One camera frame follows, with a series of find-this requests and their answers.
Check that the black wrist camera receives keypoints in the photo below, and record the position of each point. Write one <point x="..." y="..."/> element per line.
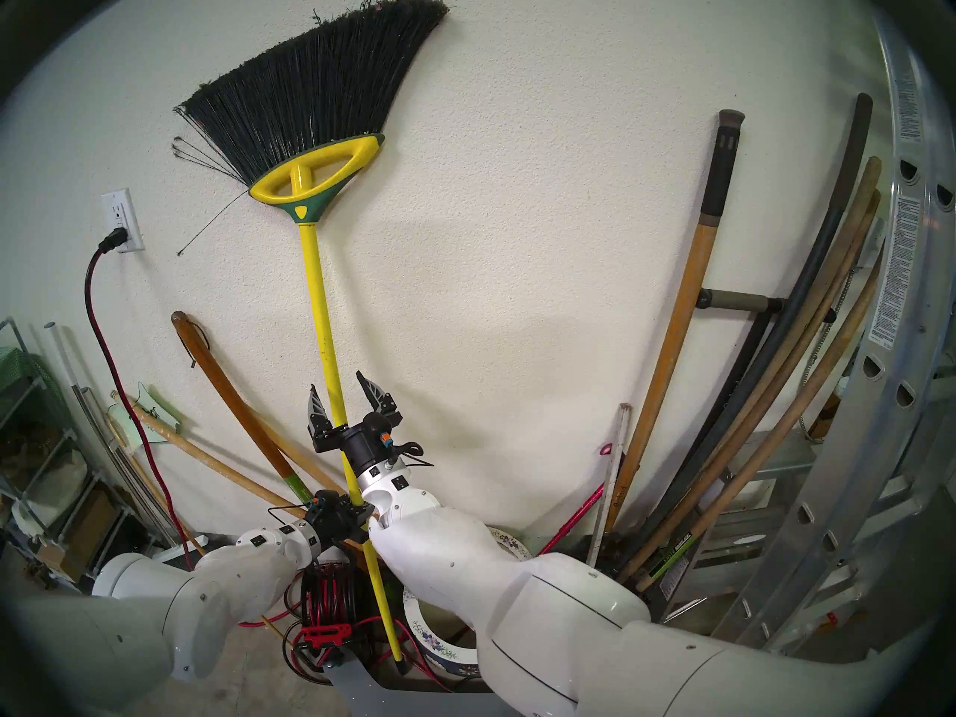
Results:
<point x="325" y="499"/>
<point x="399" y="449"/>

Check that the grey metal step ladder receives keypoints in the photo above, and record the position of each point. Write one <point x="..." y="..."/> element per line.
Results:
<point x="754" y="544"/>

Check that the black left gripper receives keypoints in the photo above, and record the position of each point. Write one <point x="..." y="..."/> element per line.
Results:
<point x="340" y="521"/>

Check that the white wall outlet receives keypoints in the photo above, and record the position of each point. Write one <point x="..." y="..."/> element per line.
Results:
<point x="119" y="211"/>

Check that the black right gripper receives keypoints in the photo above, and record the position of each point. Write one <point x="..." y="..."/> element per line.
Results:
<point x="358" y="447"/>

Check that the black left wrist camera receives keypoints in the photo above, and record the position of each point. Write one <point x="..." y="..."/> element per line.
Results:
<point x="325" y="499"/>

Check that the white plastic pipe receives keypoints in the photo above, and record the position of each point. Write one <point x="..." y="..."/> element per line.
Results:
<point x="63" y="357"/>

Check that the white floral porcelain pot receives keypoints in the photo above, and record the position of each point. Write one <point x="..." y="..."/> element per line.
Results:
<point x="441" y="648"/>

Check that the thin metal rods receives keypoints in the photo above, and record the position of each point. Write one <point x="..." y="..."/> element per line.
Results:
<point x="93" y="424"/>

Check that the yellow broom black bristles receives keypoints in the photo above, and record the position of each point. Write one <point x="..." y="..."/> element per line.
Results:
<point x="321" y="305"/>

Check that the aluminium extension ladder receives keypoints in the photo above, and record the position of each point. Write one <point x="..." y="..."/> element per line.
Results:
<point x="896" y="275"/>

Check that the black shaft tool olive grip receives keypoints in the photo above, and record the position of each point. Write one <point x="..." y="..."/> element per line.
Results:
<point x="736" y="301"/>

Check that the long light wooden stick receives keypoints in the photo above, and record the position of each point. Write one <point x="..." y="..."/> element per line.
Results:
<point x="224" y="465"/>

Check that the grey wooden slat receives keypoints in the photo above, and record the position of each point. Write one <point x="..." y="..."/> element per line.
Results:
<point x="612" y="469"/>

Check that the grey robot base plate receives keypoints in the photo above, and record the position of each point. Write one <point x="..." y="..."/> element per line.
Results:
<point x="358" y="693"/>

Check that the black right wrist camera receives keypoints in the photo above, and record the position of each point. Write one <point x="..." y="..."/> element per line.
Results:
<point x="399" y="449"/>

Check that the pale green plastic tool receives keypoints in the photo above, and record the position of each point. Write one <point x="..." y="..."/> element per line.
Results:
<point x="157" y="409"/>

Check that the pink metal stick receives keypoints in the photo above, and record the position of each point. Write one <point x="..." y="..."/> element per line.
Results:
<point x="582" y="503"/>

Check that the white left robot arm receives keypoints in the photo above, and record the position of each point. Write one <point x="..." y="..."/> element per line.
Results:
<point x="187" y="596"/>

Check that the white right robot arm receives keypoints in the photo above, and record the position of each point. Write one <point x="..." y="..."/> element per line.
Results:
<point x="560" y="611"/>

